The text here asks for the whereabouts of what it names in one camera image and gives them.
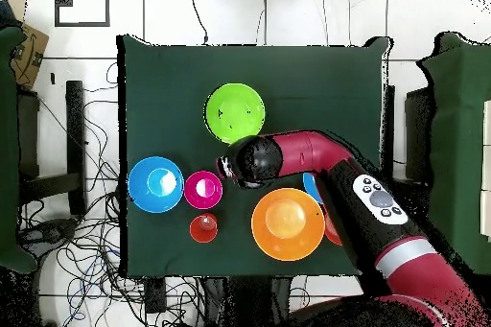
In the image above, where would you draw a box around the black power strip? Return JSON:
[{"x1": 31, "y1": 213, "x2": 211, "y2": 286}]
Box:
[{"x1": 144, "y1": 278, "x2": 168, "y2": 315}]

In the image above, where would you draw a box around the green cloth covered table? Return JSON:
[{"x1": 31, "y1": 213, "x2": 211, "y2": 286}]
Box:
[
  {"x1": 0, "y1": 25, "x2": 37, "y2": 274},
  {"x1": 417, "y1": 31, "x2": 491, "y2": 274}
]

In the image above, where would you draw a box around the small pink bowl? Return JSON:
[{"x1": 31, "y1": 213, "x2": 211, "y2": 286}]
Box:
[{"x1": 183, "y1": 170, "x2": 224, "y2": 210}]

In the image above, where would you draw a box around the large green bowl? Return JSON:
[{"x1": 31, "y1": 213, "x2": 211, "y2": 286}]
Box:
[{"x1": 204, "y1": 82, "x2": 267, "y2": 146}]

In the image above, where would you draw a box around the black chair base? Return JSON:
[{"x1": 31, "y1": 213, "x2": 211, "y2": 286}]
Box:
[{"x1": 16, "y1": 217, "x2": 80, "y2": 257}]

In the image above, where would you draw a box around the black floor cable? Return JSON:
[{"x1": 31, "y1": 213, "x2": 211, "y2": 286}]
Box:
[{"x1": 186, "y1": 0, "x2": 209, "y2": 45}]

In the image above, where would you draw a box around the cardboard box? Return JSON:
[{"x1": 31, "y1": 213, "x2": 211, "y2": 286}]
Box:
[{"x1": 9, "y1": 21, "x2": 50, "y2": 91}]

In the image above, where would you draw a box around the orange cup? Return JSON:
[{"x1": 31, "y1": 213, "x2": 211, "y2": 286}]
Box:
[{"x1": 189, "y1": 212, "x2": 220, "y2": 245}]

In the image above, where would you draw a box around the black floor stand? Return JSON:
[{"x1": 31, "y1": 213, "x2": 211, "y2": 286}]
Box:
[
  {"x1": 16, "y1": 80, "x2": 87, "y2": 217},
  {"x1": 382, "y1": 83, "x2": 436, "y2": 190}
]

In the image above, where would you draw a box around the orange bowl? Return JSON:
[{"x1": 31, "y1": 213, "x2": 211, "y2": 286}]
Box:
[{"x1": 323, "y1": 209, "x2": 343, "y2": 246}]

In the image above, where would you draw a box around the dark green table cloth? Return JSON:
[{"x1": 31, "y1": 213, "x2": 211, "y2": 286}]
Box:
[{"x1": 116, "y1": 34, "x2": 392, "y2": 278}]

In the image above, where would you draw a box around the large blue bowl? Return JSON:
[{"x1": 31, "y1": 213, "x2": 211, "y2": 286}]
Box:
[
  {"x1": 302, "y1": 172, "x2": 324, "y2": 205},
  {"x1": 127, "y1": 156, "x2": 186, "y2": 214}
]

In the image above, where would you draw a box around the large yellow bowl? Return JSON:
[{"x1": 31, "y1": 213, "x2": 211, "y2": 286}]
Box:
[{"x1": 250, "y1": 187, "x2": 326, "y2": 263}]

